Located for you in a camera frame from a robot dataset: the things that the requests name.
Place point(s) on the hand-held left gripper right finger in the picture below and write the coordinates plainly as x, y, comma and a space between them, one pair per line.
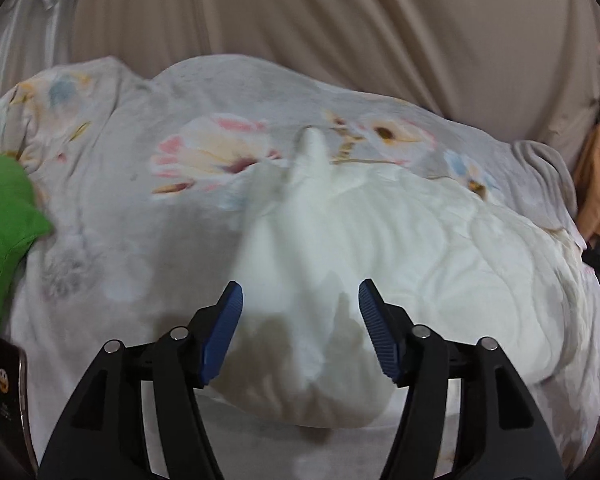
380, 335

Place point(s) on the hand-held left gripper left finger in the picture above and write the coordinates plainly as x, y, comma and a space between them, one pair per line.
222, 335

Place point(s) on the cream quilted jacket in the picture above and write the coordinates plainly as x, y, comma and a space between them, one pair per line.
430, 260

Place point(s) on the grey fleece towel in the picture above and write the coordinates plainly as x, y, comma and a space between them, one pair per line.
545, 170

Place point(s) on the floral grey blanket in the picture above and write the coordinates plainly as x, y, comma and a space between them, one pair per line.
130, 210

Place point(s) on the dark smartphone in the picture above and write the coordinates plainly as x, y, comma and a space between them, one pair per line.
7, 400

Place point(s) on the green pillow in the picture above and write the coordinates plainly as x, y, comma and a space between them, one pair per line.
5, 240

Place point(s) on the beige curtain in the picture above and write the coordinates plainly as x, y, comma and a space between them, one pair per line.
330, 20

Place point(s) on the silver curtain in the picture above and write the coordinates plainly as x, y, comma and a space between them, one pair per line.
25, 45

